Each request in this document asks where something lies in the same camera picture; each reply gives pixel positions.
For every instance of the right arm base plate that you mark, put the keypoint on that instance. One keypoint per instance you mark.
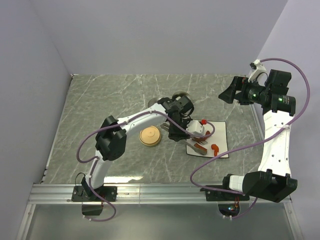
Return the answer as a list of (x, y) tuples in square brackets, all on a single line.
[(220, 196)]

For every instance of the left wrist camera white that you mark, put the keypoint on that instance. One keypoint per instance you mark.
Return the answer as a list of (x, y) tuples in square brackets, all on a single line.
[(196, 129)]

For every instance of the beige round lunch box lid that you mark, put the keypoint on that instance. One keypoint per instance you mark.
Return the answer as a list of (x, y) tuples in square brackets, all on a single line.
[(150, 136)]

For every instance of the white square plate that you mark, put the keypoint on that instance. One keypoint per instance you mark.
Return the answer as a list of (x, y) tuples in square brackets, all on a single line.
[(219, 138)]

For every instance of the red bacon strip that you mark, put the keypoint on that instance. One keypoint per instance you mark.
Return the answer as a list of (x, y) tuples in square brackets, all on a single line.
[(207, 133)]

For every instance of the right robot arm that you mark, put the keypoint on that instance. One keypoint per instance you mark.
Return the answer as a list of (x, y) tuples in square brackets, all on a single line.
[(272, 181)]

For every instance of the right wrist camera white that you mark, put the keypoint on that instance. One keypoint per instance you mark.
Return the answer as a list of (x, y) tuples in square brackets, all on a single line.
[(257, 70)]

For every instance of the metal serving tongs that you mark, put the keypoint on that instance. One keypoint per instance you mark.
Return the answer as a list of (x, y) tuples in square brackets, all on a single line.
[(165, 126)]

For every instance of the steel bowl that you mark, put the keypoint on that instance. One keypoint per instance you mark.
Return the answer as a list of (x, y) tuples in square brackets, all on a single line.
[(153, 101), (180, 94)]

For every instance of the steel bowl near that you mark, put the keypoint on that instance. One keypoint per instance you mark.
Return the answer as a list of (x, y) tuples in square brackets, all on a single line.
[(153, 101)]

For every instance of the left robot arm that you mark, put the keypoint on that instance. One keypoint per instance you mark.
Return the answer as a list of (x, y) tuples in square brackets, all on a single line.
[(112, 136)]

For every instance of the orange shrimp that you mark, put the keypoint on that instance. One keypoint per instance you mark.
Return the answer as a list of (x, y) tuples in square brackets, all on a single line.
[(215, 149)]

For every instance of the steel bowl far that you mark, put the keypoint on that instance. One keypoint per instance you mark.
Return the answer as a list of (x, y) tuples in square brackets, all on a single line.
[(180, 94)]

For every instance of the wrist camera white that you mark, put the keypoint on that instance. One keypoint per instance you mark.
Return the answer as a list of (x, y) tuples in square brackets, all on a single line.
[(257, 70), (196, 129)]

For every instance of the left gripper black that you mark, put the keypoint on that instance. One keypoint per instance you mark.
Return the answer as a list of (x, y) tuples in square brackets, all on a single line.
[(175, 135)]

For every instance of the brown sausage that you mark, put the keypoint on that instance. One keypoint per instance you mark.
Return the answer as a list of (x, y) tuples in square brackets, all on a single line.
[(202, 150)]

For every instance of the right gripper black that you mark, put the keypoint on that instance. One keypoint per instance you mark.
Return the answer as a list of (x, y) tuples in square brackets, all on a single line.
[(228, 95)]

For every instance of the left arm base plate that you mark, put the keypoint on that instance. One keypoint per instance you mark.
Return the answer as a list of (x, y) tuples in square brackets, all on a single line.
[(79, 194)]

